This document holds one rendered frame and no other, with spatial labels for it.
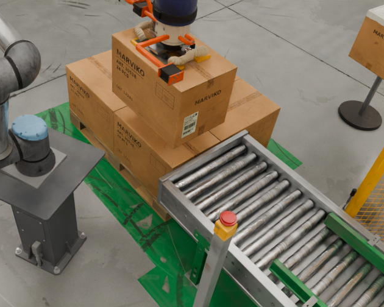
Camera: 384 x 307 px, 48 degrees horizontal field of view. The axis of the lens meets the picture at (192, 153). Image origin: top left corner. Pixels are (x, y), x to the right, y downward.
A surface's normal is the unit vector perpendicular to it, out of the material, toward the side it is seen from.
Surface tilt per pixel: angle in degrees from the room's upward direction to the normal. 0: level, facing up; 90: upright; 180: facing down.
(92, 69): 0
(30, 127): 7
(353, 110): 0
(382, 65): 90
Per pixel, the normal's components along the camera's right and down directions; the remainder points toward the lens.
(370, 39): -0.80, 0.36
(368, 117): 0.12, -0.69
